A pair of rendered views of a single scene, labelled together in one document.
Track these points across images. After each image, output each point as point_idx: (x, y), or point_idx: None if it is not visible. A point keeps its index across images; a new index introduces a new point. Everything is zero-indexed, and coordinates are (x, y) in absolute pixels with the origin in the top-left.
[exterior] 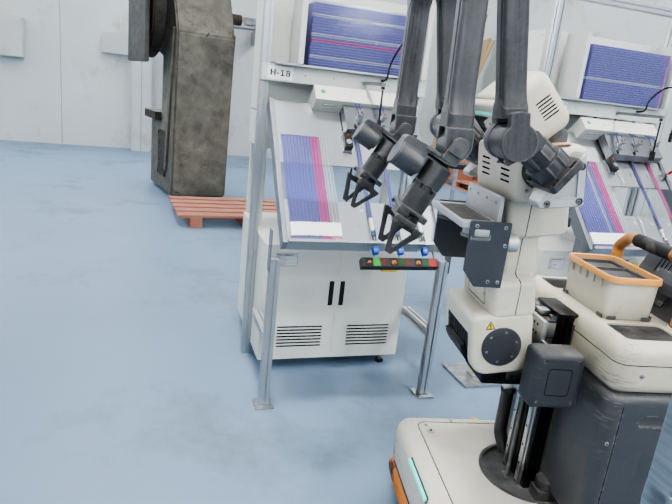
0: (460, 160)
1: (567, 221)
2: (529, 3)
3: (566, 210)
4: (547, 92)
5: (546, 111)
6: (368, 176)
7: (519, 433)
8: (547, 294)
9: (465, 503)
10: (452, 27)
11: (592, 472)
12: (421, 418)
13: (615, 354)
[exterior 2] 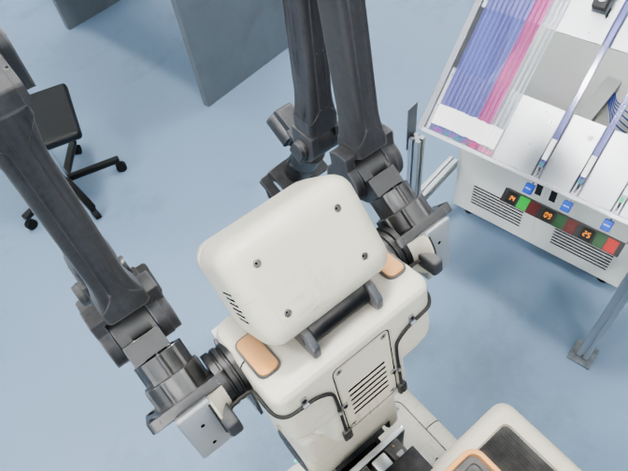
0: (89, 305)
1: (335, 435)
2: (27, 199)
3: (326, 424)
4: (226, 290)
5: (236, 310)
6: (274, 179)
7: None
8: (446, 452)
9: None
10: (332, 27)
11: None
12: (406, 398)
13: None
